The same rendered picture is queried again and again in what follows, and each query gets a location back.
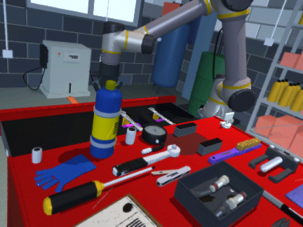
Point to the red sign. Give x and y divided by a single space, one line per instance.
169 8

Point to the green drum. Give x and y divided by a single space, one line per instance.
203 84

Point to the white machine cabinet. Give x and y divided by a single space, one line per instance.
68 74

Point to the black dial gauge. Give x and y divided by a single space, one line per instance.
154 133

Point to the black silver marker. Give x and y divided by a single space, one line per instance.
281 205

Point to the white black ratchet wrench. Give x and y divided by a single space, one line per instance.
142 162

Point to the black yellow screwdriver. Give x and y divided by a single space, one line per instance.
71 197

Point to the blue yellow spray can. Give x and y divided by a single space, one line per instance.
105 126

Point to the blue tank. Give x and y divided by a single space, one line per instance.
169 60

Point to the small white black tool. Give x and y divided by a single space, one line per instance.
151 149

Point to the orange block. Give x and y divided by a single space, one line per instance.
72 99

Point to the dark grey tray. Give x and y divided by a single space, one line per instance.
189 192

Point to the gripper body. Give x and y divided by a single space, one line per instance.
108 71

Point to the white pocket knife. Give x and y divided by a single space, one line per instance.
172 176

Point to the blue panel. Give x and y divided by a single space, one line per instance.
201 46

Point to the blue glove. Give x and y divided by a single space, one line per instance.
68 169

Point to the narrow black lined drawer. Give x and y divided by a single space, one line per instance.
176 112

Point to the dark grey pliers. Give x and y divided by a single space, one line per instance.
281 223

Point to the red tool cabinet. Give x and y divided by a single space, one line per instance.
239 136

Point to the grey shelf unit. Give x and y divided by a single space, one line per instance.
267 74

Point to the white wall socket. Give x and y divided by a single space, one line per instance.
269 42
7 54

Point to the white cylinder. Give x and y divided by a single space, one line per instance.
271 164

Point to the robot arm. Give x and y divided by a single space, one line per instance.
184 15

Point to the silver combination wrench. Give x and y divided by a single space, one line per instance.
135 124
163 117

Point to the yellow bottle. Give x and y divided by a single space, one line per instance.
274 92
286 94
297 100

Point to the red box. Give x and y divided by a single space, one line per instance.
291 60
264 126
288 131

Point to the wide black lined drawer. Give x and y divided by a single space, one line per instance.
47 131

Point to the white lock wing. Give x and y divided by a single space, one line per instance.
227 121

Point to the dark grey block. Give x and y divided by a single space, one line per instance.
209 146
185 129

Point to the white red spark plug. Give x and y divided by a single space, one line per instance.
219 183
233 201

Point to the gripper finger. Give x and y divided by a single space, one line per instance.
120 84
97 85

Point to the brown clipboard with paper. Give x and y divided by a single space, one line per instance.
118 215

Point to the dark grey bracket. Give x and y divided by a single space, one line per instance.
287 164

